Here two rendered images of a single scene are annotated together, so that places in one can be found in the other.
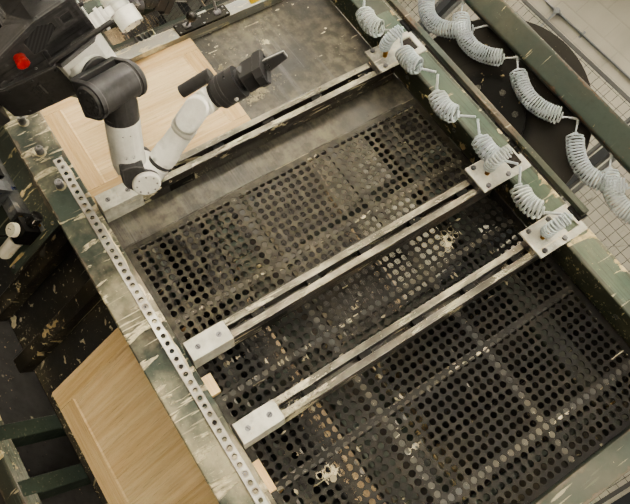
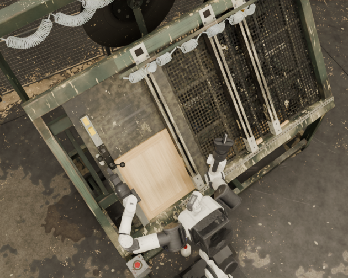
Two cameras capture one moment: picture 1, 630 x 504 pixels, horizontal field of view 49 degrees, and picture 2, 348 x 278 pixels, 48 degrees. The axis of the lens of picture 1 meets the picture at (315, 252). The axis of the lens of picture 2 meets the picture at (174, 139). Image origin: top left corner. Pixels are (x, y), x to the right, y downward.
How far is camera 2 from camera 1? 265 cm
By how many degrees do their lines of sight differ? 56
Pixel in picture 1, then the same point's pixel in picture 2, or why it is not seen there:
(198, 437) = (275, 144)
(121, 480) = not seen: hidden behind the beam
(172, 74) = (135, 167)
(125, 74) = (230, 193)
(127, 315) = (238, 171)
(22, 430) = not seen: hidden behind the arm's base
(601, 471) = (307, 13)
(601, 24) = not seen: outside the picture
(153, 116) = (157, 172)
